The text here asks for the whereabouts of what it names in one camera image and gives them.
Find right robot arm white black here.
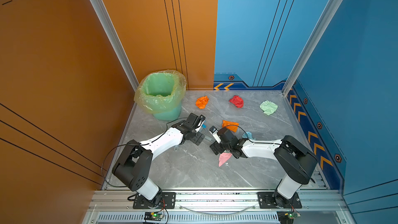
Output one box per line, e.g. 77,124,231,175
209,126,317,208

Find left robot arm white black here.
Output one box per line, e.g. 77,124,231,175
112,113,205,205

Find pink paper scrap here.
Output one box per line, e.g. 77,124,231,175
218,152,232,167

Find orange paper scrap centre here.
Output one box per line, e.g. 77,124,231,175
222,120,239,132

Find orange paper scrap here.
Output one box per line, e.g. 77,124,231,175
195,96,209,110
222,120,239,132

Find green trash bin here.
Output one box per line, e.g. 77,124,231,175
152,101,182,121

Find light blue paper scrap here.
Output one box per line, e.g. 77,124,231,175
242,132,256,141

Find orange paper scrap far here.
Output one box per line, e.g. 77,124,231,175
195,96,209,110

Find red paper scrap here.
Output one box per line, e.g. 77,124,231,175
229,95,244,108

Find yellow plastic bin liner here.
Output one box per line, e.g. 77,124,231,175
134,70,187,114

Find light green paper scrap far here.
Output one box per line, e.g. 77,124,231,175
260,101,278,116

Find right circuit board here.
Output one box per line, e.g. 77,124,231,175
277,212,301,224

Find circuit board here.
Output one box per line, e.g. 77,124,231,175
143,212,166,224
277,212,301,224

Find left circuit board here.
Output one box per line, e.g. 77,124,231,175
143,212,166,224

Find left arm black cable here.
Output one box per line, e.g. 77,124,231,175
101,118,187,188

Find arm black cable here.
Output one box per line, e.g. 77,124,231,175
101,118,187,188
222,124,282,146

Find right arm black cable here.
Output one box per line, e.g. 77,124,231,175
222,124,282,146

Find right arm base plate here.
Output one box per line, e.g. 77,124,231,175
257,191,302,209

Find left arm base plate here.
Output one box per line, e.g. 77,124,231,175
133,192,176,210

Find aluminium mounting rail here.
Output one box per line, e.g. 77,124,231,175
83,189,355,224

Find left aluminium corner post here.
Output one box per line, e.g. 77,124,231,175
89,0,139,91

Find aluminium corner post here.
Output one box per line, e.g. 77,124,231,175
89,0,139,91
282,0,343,96

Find right aluminium corner post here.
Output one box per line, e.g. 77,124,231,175
282,0,343,96

